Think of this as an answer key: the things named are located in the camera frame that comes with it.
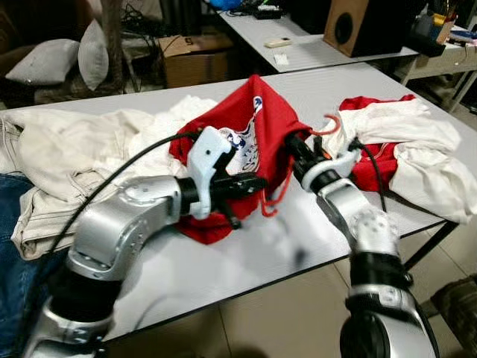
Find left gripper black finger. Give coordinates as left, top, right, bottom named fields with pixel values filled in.
left=236, top=174, right=268, bottom=199

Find red shirt with print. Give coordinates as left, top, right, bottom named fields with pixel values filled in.
left=169, top=73, right=312, bottom=245

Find red wire clothes hanger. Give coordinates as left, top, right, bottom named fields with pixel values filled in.
left=259, top=112, right=344, bottom=219

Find white desk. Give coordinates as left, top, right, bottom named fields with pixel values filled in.
left=218, top=9, right=420, bottom=75

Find white remote control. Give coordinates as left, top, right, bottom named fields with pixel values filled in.
left=265, top=37, right=294, bottom=49

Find white and red jacket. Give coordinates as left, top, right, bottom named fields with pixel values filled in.
left=324, top=94, right=477, bottom=224

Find brown cardboard box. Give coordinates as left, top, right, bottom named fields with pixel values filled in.
left=158, top=34, right=233, bottom=89

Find small black device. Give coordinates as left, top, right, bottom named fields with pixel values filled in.
left=252, top=4, right=284, bottom=20

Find wooden loudspeaker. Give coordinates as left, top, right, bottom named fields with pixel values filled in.
left=323, top=0, right=409, bottom=59

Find black table leg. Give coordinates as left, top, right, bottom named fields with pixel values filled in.
left=402, top=220, right=461, bottom=273

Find cream trousers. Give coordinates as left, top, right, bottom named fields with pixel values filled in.
left=0, top=108, right=176, bottom=260

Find beige desk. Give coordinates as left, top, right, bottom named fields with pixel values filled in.
left=399, top=41, right=477, bottom=113

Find black pen holder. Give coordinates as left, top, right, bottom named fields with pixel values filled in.
left=408, top=9, right=457, bottom=58

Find narrow grey pillow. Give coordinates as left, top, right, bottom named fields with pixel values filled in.
left=78, top=19, right=110, bottom=92

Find dark woven chair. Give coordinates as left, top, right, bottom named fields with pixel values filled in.
left=431, top=276, right=477, bottom=351

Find wide grey pillow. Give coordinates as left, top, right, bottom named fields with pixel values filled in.
left=6, top=39, right=80, bottom=86

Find blue jeans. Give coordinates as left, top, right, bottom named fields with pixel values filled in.
left=0, top=173, right=53, bottom=358

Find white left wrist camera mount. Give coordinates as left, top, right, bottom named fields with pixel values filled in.
left=186, top=127, right=238, bottom=221

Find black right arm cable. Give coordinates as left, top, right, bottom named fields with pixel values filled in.
left=349, top=138, right=388, bottom=213

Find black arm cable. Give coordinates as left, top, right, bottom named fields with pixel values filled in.
left=349, top=138, right=388, bottom=213
left=41, top=131, right=203, bottom=284

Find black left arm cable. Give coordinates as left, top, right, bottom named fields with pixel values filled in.
left=41, top=131, right=203, bottom=284

